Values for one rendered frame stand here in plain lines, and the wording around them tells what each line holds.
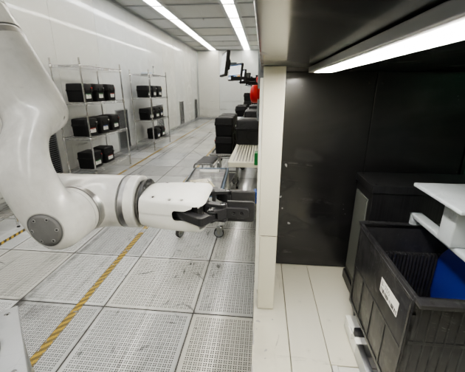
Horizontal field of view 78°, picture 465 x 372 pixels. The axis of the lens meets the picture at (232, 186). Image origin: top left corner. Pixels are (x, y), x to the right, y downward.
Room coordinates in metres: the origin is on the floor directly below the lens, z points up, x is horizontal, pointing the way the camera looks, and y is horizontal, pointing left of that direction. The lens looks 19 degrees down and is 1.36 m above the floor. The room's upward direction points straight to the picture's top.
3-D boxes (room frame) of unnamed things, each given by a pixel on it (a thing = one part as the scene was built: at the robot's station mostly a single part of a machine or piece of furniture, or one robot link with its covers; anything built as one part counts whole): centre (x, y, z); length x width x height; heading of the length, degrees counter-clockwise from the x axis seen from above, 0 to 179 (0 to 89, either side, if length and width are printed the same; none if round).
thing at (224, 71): (3.70, -0.07, 1.59); 0.50 x 0.41 x 0.36; 84
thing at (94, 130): (4.49, 2.26, 0.81); 0.30 x 0.28 x 0.26; 170
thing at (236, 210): (0.38, 0.00, 1.19); 0.07 x 0.03 x 0.03; 84
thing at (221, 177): (2.93, 0.26, 0.24); 0.97 x 0.52 x 0.48; 177
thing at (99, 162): (4.48, 2.25, 0.31); 0.30 x 0.28 x 0.26; 173
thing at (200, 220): (0.39, 0.06, 1.19); 0.08 x 0.06 x 0.01; 24
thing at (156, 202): (0.43, 0.09, 1.19); 0.11 x 0.10 x 0.07; 84
